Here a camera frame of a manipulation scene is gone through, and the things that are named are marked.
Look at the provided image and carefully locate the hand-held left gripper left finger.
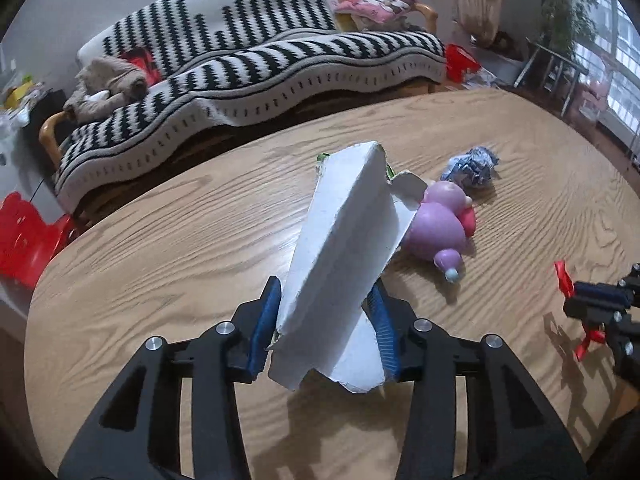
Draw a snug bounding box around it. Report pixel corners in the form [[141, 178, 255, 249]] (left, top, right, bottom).
[[57, 275, 283, 480]]

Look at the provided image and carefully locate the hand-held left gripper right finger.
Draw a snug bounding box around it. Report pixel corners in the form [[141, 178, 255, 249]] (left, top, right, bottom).
[[366, 279, 587, 480]]

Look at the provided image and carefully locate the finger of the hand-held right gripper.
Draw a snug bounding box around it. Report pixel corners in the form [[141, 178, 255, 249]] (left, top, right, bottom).
[[563, 297, 623, 322], [574, 281, 633, 307]]

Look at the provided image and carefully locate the red wrapper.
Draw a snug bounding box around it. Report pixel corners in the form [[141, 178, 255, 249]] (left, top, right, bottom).
[[554, 260, 607, 363]]

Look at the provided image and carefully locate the white cardboard box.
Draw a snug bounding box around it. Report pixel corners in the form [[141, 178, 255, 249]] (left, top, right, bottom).
[[267, 141, 428, 394]]

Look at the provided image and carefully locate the purple toy bottle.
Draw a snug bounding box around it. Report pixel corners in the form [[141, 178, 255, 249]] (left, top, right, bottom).
[[400, 180, 478, 285]]

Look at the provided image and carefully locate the blue white crumpled wrapper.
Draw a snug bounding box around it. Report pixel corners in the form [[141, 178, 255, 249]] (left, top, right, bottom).
[[440, 146, 501, 191]]

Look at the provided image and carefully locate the pink toy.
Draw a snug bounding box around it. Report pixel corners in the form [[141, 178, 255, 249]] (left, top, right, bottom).
[[575, 77, 613, 121]]

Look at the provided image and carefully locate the window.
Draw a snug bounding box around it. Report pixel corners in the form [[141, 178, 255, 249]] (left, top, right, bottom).
[[575, 0, 640, 131]]

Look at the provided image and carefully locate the metal rack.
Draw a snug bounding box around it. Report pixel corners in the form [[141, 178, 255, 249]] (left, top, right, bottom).
[[515, 40, 591, 116]]

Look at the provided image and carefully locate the black white striped blanket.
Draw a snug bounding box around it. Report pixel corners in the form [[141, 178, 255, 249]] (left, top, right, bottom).
[[54, 0, 447, 211]]

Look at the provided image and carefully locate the potted plant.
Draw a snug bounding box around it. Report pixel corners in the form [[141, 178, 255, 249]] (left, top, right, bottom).
[[520, 0, 601, 61]]

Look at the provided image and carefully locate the red cushion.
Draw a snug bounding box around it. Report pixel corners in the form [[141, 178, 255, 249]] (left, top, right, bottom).
[[117, 47, 163, 86]]

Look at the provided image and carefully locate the beige plush toy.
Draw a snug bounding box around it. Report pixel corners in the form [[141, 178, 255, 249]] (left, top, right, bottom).
[[62, 57, 149, 123]]

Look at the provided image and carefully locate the wooden sofa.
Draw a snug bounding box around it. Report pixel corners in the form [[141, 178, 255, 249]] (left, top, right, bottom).
[[39, 0, 448, 226]]

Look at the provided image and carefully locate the beige patterned curtain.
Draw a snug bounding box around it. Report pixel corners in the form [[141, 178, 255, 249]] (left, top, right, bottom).
[[455, 0, 506, 43]]

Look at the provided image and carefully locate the pink printed cushion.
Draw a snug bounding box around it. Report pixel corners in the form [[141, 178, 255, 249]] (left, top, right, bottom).
[[327, 0, 418, 31]]

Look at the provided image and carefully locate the yellow packet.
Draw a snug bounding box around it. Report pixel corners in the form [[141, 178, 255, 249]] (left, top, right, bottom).
[[5, 80, 36, 108]]

